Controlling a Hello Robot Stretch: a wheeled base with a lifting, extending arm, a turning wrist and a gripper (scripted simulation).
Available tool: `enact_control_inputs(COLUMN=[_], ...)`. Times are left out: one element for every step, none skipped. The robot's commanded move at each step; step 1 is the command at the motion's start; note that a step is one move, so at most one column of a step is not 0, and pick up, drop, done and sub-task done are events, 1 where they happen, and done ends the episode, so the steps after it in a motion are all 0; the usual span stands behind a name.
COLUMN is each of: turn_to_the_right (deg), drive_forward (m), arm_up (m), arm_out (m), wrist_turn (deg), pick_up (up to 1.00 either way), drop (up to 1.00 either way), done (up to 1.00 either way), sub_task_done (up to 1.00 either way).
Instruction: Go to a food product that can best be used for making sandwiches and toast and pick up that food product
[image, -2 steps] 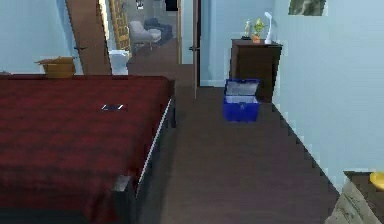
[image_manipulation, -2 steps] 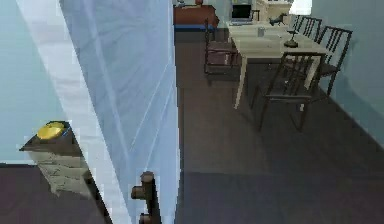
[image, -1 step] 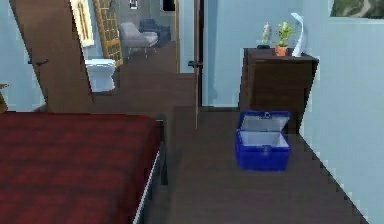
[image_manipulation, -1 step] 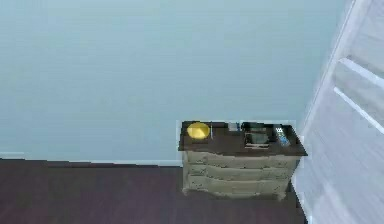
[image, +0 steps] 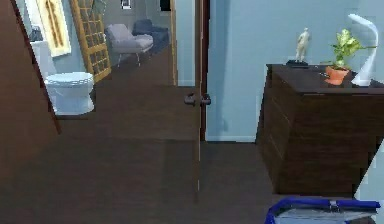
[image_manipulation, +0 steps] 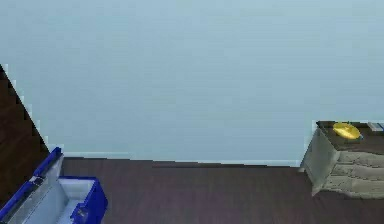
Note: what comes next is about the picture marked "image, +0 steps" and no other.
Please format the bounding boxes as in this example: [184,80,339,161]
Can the brown edge-on room door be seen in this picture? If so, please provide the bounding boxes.
[194,0,211,203]

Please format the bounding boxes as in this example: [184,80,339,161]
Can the dark blue armchair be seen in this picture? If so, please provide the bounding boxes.
[132,18,170,54]

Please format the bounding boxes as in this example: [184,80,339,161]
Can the grey armchair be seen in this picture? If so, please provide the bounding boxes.
[105,23,155,67]

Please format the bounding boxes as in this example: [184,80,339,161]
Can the white toilet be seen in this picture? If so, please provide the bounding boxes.
[29,39,96,116]

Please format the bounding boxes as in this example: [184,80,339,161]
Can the wooden lattice door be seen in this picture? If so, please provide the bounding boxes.
[69,0,113,84]

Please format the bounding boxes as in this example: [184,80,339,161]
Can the dark brown wooden cabinet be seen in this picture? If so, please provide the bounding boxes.
[255,63,384,198]

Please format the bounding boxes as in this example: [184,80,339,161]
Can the white human figure statue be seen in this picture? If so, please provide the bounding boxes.
[286,27,311,69]

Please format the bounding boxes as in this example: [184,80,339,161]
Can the blue framed bin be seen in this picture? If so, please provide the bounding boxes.
[265,196,382,224]

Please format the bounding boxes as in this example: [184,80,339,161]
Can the green plant in orange pot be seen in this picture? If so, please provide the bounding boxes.
[320,28,377,86]

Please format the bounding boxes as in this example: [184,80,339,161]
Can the white curved desk lamp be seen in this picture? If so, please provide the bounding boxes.
[347,13,380,87]

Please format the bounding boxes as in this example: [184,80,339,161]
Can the dark round door handle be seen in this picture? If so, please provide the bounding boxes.
[184,92,212,108]

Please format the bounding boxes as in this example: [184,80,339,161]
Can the yellow framed wall picture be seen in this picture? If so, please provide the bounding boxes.
[35,0,72,58]

